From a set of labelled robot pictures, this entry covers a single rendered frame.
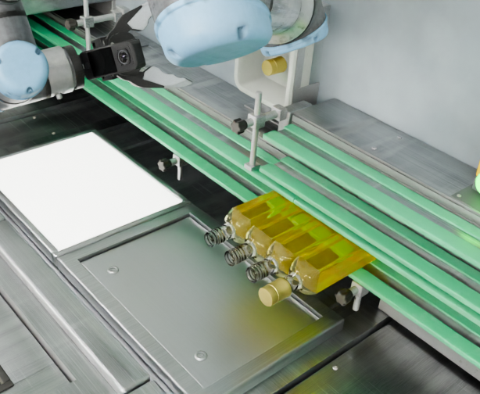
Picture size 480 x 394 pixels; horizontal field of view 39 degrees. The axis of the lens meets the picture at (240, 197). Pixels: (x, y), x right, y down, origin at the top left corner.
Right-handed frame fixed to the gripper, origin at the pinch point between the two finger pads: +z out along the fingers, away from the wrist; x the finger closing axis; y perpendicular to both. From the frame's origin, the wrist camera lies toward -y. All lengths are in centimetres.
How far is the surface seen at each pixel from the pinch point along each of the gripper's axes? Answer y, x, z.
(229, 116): 26.5, 18.6, 17.3
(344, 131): -4.3, 23.8, 25.4
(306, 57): 7.9, 9.3, 28.4
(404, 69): -10.3, 15.1, 37.2
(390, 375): -19, 65, 14
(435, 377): -23, 67, 21
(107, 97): 64, 9, 2
